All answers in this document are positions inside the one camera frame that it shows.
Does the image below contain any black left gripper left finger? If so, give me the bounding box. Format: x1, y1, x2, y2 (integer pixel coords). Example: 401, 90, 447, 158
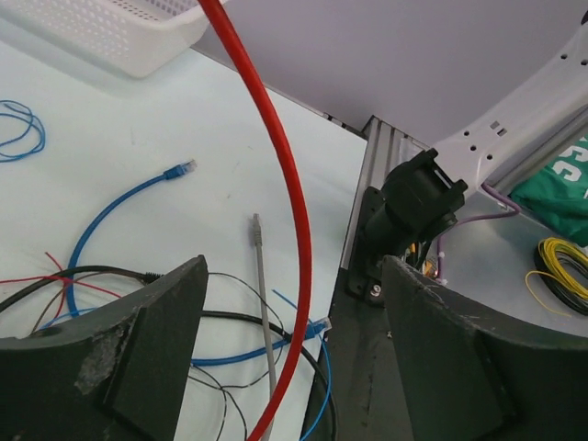
1, 255, 209, 440

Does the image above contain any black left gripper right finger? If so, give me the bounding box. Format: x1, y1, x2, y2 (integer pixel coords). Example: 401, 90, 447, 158
382, 256, 587, 440

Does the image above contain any red ethernet cable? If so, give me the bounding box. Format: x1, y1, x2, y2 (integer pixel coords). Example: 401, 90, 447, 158
197, 0, 314, 441

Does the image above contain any green cloth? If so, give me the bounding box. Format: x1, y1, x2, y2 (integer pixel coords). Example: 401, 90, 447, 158
510, 136, 587, 247

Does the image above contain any white basket right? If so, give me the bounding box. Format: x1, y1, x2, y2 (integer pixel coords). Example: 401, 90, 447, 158
1, 0, 209, 78

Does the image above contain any black cable large loop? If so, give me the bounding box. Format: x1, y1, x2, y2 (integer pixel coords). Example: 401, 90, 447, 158
1, 266, 338, 440

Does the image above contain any thin black wire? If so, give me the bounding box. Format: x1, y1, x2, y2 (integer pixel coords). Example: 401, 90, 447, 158
187, 271, 295, 441

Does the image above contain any thin red wire on table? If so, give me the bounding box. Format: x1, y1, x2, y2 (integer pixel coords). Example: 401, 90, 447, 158
0, 250, 125, 300

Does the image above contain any yellow green wire coil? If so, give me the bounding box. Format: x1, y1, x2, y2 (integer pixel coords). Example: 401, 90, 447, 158
525, 236, 588, 319

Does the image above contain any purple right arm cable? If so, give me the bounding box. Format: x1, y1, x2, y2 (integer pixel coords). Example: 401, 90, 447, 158
434, 181, 523, 288

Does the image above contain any thin blue wire in pile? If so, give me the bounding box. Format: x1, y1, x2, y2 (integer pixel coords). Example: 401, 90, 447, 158
270, 288, 334, 441

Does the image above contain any grey ethernet cable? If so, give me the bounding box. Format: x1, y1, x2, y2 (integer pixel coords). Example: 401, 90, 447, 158
249, 212, 279, 441

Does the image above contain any blue ethernet cable right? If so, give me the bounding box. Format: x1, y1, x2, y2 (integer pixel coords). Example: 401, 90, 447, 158
39, 158, 334, 368

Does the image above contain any thin blue wire coil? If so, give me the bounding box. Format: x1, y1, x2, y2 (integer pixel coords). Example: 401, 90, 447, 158
0, 99, 47, 164

